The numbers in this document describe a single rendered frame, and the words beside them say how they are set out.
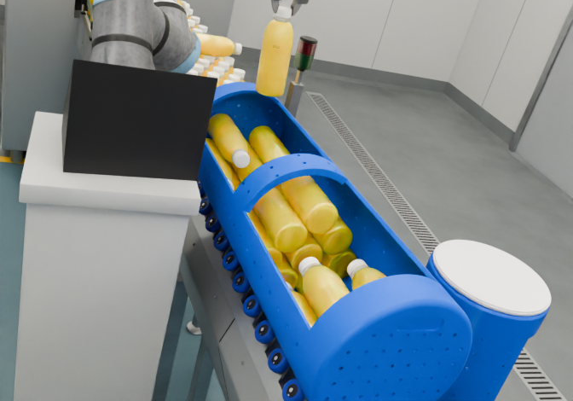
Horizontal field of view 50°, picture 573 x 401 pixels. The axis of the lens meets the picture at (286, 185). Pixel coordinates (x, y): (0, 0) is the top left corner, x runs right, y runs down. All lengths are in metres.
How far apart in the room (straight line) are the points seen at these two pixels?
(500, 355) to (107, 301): 0.85
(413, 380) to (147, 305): 0.58
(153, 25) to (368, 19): 5.25
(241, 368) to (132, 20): 0.70
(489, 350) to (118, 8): 1.05
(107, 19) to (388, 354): 0.79
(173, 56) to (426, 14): 5.48
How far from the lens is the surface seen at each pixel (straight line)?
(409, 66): 6.81
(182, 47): 1.37
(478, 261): 1.55
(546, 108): 5.77
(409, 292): 0.95
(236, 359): 1.28
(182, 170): 1.23
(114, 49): 1.23
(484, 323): 1.43
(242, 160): 1.46
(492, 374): 1.53
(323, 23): 6.31
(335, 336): 0.92
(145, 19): 1.28
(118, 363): 1.44
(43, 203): 1.18
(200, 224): 1.54
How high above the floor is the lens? 1.73
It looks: 26 degrees down
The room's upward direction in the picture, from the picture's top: 16 degrees clockwise
